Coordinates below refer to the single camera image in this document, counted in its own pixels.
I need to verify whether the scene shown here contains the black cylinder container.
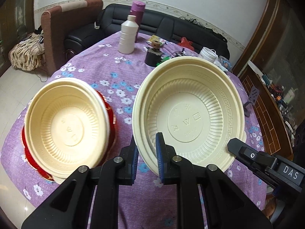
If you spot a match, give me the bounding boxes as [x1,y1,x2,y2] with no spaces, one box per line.
[145,50,164,67]

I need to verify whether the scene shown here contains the brown armchair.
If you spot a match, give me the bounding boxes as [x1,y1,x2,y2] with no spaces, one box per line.
[40,0,104,75]

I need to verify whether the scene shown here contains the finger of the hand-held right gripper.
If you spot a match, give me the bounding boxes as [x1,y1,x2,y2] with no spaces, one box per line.
[227,138,278,172]

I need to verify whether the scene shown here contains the red plastic bag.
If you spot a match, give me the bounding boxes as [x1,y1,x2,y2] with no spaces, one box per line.
[179,37,194,52]

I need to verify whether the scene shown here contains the clutter of small tools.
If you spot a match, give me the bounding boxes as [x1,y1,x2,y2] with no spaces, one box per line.
[262,74,303,129]

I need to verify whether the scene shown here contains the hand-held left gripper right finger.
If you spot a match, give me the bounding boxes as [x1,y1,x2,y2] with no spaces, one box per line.
[155,132,272,229]

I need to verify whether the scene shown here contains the white plastic bottle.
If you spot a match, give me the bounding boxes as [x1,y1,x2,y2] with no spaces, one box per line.
[118,15,141,54]

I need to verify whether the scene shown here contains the small beige plastic bowl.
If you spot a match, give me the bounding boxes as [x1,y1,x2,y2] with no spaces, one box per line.
[24,77,109,185]

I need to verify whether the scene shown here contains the yellow snack packet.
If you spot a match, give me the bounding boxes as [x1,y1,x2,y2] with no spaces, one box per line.
[146,35,165,46]

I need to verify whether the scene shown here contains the white plastic jar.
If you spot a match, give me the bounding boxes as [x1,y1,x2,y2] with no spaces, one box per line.
[199,47,218,64]

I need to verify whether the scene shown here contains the black cables bundle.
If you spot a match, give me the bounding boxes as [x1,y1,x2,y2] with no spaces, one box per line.
[179,17,227,41]

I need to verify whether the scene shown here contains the red plate with gold lettering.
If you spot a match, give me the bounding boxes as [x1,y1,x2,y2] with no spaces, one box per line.
[21,93,118,184]

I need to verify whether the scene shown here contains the patterned beige cloth bundle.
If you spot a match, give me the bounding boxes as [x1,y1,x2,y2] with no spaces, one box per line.
[8,33,46,71]

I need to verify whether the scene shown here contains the large beige plastic bowl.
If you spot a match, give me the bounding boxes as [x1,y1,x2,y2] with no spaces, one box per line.
[132,56,247,176]

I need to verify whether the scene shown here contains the purple floral tablecloth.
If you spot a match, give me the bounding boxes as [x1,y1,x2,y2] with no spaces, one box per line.
[1,31,268,229]

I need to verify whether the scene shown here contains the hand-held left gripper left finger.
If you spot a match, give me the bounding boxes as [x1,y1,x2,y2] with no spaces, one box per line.
[21,135,139,229]

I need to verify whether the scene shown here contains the black leather sofa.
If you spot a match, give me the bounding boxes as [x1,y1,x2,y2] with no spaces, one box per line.
[65,3,230,60]

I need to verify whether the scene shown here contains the green plastic piece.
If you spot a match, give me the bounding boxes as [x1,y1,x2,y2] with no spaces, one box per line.
[156,57,170,67]

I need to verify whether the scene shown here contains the white work gloves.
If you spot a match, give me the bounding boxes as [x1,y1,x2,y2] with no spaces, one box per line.
[214,56,233,72]

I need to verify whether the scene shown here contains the purple thermos flask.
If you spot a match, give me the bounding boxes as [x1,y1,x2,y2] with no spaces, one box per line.
[130,1,146,43]

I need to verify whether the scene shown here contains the black floor cable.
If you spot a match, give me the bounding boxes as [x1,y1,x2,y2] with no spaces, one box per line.
[35,65,51,83]

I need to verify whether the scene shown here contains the wooden door frame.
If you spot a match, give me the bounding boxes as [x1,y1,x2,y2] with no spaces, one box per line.
[232,0,282,74]

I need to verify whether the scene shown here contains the wooden cabinet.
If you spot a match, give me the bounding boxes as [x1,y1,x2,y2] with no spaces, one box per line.
[238,61,305,158]

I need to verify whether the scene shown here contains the dark wooden door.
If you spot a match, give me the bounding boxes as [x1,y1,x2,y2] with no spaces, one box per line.
[0,0,36,72]

